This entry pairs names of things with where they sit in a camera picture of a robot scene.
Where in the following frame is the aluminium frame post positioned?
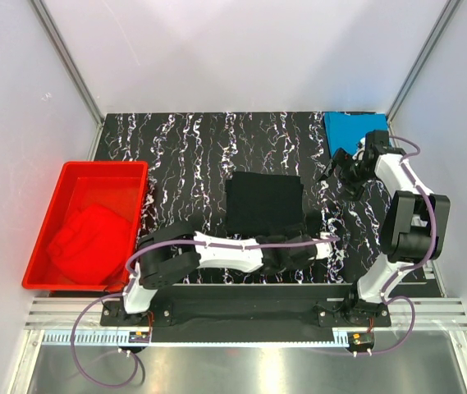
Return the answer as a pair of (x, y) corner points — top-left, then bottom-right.
(27, 0), (105, 124)
(385, 0), (464, 122)

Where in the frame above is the red t shirt in bin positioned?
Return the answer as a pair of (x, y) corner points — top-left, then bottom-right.
(46, 204), (131, 285)

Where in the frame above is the left connector board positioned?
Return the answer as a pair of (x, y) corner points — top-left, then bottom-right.
(128, 329), (151, 344)

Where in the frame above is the right aluminium frame post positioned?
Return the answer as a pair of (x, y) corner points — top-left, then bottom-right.
(385, 0), (464, 122)

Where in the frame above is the folded blue t shirt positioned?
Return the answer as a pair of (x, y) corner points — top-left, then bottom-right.
(323, 112), (387, 157)

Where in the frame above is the black t shirt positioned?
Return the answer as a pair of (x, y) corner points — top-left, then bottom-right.
(225, 172), (304, 237)

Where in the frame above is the left aluminium frame post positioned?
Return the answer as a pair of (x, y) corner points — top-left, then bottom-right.
(27, 0), (105, 124)

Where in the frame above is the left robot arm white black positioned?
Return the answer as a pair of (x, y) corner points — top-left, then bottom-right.
(118, 221), (339, 325)

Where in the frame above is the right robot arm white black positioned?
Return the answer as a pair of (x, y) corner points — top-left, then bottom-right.
(320, 130), (451, 326)

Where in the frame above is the red plastic bin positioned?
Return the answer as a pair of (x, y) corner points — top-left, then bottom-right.
(22, 161), (148, 291)

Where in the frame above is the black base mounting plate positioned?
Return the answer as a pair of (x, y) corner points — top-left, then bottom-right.
(100, 284), (391, 346)

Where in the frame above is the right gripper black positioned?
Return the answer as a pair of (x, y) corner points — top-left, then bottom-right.
(314, 148), (375, 203)

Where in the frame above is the right connector board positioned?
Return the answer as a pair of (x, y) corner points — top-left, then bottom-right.
(349, 332), (375, 348)

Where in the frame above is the white cable duct strip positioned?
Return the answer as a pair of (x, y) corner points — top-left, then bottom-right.
(42, 331), (351, 348)

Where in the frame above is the connector board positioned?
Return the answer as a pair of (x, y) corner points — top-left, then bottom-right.
(349, 332), (375, 348)
(128, 329), (151, 344)

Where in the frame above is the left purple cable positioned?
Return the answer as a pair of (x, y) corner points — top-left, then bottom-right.
(71, 233), (341, 389)

